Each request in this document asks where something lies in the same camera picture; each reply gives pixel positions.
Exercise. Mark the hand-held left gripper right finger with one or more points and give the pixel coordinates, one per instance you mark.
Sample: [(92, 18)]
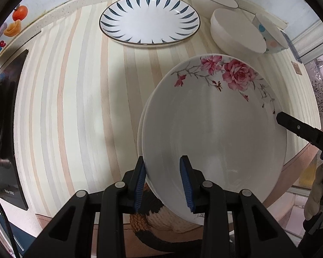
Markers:
[(187, 185)]

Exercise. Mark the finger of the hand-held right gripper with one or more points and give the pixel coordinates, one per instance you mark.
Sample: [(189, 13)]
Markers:
[(296, 126)]

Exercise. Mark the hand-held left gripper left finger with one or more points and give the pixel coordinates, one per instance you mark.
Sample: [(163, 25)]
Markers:
[(140, 188)]

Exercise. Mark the pink floral white plate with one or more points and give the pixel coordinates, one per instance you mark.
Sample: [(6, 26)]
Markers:
[(218, 129)]

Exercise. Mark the polka dot bowl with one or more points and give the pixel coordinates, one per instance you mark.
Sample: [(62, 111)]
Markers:
[(271, 36)]

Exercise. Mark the plain white bowl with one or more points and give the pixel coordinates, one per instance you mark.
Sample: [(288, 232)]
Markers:
[(236, 32)]

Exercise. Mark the blue leaf pattern plate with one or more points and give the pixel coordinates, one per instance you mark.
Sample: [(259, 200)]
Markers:
[(150, 18)]

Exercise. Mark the person's right hand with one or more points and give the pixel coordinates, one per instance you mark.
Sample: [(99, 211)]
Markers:
[(313, 190)]

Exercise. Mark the knitted calico cat figure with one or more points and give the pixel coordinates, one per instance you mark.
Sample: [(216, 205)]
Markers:
[(156, 220)]

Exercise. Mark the small brown label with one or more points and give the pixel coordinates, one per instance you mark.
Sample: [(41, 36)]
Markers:
[(296, 68)]

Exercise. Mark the blue card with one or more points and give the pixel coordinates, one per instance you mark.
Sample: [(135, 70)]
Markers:
[(292, 45)]

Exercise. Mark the black gas cooktop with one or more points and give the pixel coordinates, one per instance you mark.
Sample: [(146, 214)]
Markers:
[(8, 129)]

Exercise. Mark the white window frame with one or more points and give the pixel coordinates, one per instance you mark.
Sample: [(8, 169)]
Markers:
[(309, 36)]

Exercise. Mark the gold ingot wall sticker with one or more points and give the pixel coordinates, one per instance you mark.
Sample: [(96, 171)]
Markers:
[(12, 29)]

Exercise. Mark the orange fruit wall sticker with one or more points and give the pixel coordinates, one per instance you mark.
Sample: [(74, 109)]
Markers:
[(19, 13)]

